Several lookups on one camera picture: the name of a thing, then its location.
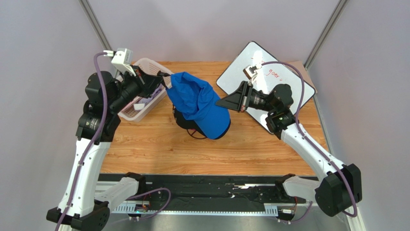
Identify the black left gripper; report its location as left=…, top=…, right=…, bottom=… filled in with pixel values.
left=108, top=65, right=162, bottom=114

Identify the blue cap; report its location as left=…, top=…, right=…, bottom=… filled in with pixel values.
left=166, top=71, right=231, bottom=140

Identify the black NY baseball cap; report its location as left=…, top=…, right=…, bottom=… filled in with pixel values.
left=173, top=106, right=231, bottom=140

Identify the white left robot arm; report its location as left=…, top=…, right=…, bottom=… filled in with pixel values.
left=46, top=66, right=171, bottom=231

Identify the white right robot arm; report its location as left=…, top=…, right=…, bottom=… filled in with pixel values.
left=216, top=81, right=362, bottom=217

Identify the lavender cap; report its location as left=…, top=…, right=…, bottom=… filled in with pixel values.
left=133, top=86, right=165, bottom=111

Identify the white plastic basket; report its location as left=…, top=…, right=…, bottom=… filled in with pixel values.
left=118, top=58, right=173, bottom=122

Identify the white dry-erase board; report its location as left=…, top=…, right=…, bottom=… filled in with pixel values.
left=216, top=41, right=317, bottom=135

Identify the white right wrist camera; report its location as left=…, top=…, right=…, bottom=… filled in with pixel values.
left=243, top=64, right=262, bottom=86

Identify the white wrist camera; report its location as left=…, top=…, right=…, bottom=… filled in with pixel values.
left=103, top=48, right=136, bottom=77
left=243, top=64, right=262, bottom=86

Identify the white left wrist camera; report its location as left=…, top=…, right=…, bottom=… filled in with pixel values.
left=103, top=48, right=136, bottom=77

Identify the black wire hat stand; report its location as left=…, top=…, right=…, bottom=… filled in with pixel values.
left=186, top=129, right=207, bottom=140

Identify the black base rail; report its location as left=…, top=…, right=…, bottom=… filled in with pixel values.
left=114, top=174, right=308, bottom=216

